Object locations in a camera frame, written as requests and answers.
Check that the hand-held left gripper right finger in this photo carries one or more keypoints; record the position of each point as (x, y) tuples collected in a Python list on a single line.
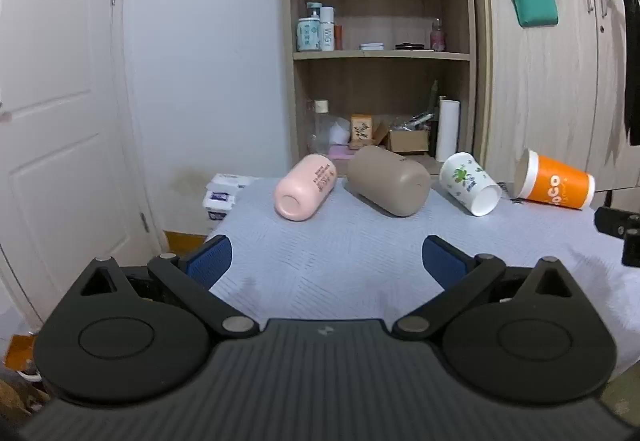
[(442, 260)]

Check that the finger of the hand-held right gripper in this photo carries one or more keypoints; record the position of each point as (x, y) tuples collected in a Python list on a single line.
[(616, 222)]

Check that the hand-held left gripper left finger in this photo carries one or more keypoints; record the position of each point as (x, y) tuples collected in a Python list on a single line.
[(210, 257)]

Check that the orange paper cup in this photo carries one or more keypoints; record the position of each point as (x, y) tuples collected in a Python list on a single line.
[(555, 183)]

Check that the white cup with green print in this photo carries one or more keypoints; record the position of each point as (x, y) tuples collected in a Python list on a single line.
[(467, 182)]

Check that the taupe cup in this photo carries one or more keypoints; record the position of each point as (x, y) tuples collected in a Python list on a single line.
[(390, 181)]

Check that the pink cup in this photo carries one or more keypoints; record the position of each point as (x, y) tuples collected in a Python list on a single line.
[(305, 186)]

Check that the white tissue pack purple print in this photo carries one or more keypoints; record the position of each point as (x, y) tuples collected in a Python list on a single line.
[(220, 203)]

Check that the plain white tissue pack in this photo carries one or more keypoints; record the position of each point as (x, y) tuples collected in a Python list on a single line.
[(231, 181)]

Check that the light blue table cloth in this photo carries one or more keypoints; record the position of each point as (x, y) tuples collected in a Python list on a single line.
[(340, 251)]

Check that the cardboard box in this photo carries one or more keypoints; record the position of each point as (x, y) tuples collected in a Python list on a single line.
[(407, 141)]

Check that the white paper roll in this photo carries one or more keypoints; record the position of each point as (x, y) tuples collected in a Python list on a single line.
[(447, 131)]

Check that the pink pad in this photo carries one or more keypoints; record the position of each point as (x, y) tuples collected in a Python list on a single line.
[(340, 153)]

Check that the small yellow box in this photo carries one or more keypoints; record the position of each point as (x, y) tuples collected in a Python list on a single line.
[(362, 131)]

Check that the wooden wardrobe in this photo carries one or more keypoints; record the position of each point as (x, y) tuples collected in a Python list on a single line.
[(540, 86)]

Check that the black hanging cloth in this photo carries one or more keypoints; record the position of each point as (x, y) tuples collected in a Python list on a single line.
[(632, 61)]

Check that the clear plastic bottle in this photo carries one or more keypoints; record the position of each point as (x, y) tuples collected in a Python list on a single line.
[(321, 131)]

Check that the white door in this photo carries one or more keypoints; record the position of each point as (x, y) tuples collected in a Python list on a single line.
[(60, 121)]

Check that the orange object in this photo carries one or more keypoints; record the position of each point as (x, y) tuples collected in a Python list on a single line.
[(20, 352)]

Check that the black flat case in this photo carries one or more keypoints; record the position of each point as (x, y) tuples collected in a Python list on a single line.
[(410, 46)]

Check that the pink bottle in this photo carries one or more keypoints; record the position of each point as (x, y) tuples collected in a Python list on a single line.
[(438, 38)]

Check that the white flat box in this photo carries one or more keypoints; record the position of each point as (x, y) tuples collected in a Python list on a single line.
[(372, 46)]

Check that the teal and white pump bottle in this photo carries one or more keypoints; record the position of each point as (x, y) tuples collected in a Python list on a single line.
[(309, 33)]

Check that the small red-brown bottle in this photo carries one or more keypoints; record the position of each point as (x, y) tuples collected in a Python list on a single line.
[(338, 38)]

